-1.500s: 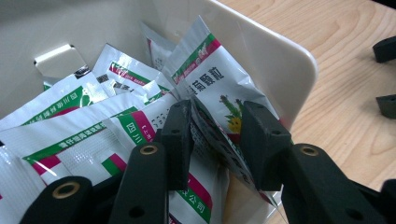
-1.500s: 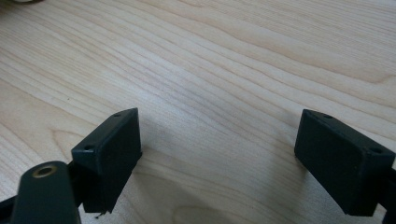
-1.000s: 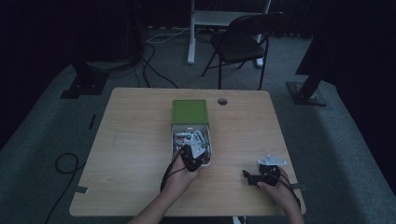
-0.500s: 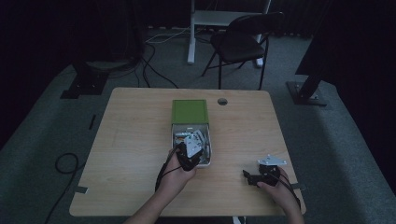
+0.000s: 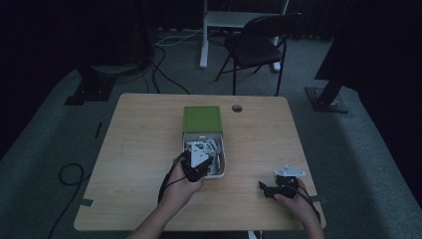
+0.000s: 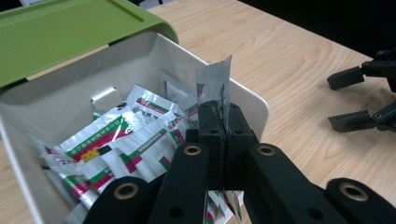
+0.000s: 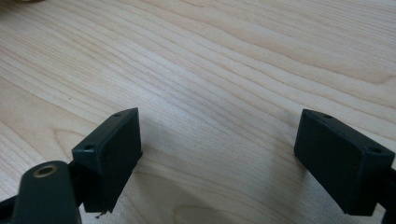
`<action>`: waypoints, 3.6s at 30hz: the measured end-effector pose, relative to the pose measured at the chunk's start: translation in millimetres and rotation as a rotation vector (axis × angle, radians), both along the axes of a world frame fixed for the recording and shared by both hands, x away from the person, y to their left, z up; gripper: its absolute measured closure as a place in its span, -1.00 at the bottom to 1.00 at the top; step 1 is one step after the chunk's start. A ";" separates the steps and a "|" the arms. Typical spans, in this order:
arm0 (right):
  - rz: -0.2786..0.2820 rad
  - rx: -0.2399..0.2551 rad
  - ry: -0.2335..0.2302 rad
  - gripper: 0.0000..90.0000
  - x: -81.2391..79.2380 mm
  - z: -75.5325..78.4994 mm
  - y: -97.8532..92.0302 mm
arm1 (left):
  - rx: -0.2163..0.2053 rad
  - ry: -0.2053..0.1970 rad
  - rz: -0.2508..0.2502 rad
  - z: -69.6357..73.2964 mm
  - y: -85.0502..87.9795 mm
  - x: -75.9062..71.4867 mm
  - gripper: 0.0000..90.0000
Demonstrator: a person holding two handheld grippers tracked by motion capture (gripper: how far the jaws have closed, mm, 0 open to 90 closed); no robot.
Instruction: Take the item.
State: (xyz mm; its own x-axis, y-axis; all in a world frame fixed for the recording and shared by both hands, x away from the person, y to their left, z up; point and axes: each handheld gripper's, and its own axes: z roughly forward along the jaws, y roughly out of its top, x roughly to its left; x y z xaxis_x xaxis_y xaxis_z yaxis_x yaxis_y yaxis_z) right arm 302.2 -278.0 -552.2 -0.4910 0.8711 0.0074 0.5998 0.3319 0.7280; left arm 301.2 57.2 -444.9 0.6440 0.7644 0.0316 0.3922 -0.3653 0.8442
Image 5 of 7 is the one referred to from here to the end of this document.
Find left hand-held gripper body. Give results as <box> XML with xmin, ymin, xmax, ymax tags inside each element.
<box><xmin>180</xmin><ymin>140</ymin><xmax>211</xmax><ymax>183</ymax></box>

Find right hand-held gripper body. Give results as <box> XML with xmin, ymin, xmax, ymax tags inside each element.
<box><xmin>274</xmin><ymin>164</ymin><xmax>307</xmax><ymax>200</ymax></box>

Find pile of white parts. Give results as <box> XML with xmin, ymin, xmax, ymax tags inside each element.
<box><xmin>185</xmin><ymin>133</ymin><xmax>223</xmax><ymax>175</ymax></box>

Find green drawer case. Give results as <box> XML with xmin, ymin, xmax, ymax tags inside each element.
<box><xmin>181</xmin><ymin>106</ymin><xmax>223</xmax><ymax>134</ymax></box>

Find person's right hand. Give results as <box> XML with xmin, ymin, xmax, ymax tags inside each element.
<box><xmin>273</xmin><ymin>178</ymin><xmax>320</xmax><ymax>228</ymax></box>

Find person's left hand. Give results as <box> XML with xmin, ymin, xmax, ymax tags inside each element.
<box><xmin>161</xmin><ymin>158</ymin><xmax>205</xmax><ymax>209</ymax></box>

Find black slanted metal stand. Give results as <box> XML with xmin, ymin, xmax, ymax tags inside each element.
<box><xmin>305</xmin><ymin>74</ymin><xmax>350</xmax><ymax>115</ymax></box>

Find black stand base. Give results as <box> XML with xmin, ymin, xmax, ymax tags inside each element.
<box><xmin>64</xmin><ymin>64</ymin><xmax>117</xmax><ymax>107</ymax></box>

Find black folding chair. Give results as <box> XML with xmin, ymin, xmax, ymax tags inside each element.
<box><xmin>214</xmin><ymin>12</ymin><xmax>305</xmax><ymax>98</ymax></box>

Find right hand-held gripper cable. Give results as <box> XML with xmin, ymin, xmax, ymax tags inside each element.
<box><xmin>286</xmin><ymin>182</ymin><xmax>322</xmax><ymax>224</ymax></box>

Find hand-held gripper cable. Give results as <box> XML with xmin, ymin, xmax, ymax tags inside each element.
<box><xmin>157</xmin><ymin>151</ymin><xmax>187</xmax><ymax>205</ymax></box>
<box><xmin>286</xmin><ymin>182</ymin><xmax>322</xmax><ymax>224</ymax></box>

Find left hand-held gripper cable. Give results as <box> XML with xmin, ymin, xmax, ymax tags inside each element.
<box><xmin>157</xmin><ymin>151</ymin><xmax>187</xmax><ymax>205</ymax></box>

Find black floor cables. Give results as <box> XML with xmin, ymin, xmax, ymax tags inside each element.
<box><xmin>141</xmin><ymin>45</ymin><xmax>192</xmax><ymax>96</ymax></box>

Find white floor cable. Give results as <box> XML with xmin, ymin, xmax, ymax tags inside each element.
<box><xmin>154</xmin><ymin>28</ymin><xmax>204</xmax><ymax>48</ymax></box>

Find black floor cable loop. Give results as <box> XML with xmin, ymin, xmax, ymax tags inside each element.
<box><xmin>47</xmin><ymin>161</ymin><xmax>92</xmax><ymax>239</ymax></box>

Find white desk frame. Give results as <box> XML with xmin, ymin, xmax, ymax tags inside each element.
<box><xmin>199</xmin><ymin>0</ymin><xmax>291</xmax><ymax>74</ymax></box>

